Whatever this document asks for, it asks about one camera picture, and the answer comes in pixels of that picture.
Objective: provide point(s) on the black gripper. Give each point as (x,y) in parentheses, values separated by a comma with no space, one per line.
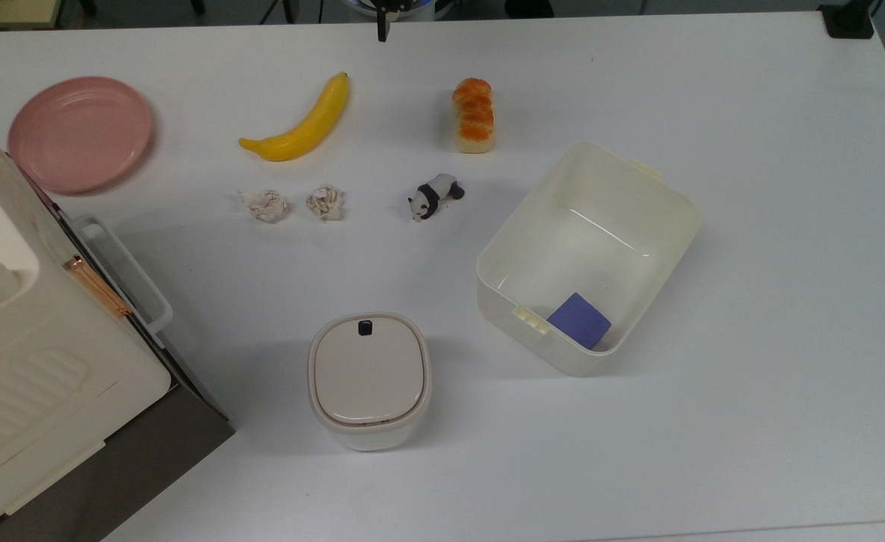
(388,4)

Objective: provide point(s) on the cream plastic box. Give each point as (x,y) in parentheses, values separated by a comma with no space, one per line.
(503,316)

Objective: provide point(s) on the toy bread loaf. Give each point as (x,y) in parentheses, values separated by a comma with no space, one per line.
(473,117)

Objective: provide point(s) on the yellow banana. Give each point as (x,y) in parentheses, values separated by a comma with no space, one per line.
(303,132)

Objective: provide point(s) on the toy panda figure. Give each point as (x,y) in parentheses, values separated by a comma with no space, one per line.
(433,197)

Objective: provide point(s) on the crumpled paper ball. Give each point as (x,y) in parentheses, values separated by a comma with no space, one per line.
(266,205)
(325,202)

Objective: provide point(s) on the pink plate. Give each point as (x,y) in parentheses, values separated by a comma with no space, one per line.
(80,134)

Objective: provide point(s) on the white bin with lid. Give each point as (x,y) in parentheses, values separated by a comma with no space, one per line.
(367,376)

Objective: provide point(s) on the purple block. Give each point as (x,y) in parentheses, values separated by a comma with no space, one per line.
(579,321)

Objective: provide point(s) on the wooden table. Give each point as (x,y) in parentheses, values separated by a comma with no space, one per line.
(6,11)

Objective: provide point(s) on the cream cabinet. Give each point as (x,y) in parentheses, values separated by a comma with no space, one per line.
(44,354)

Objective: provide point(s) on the black clamp mount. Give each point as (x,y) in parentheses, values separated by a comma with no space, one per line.
(849,21)

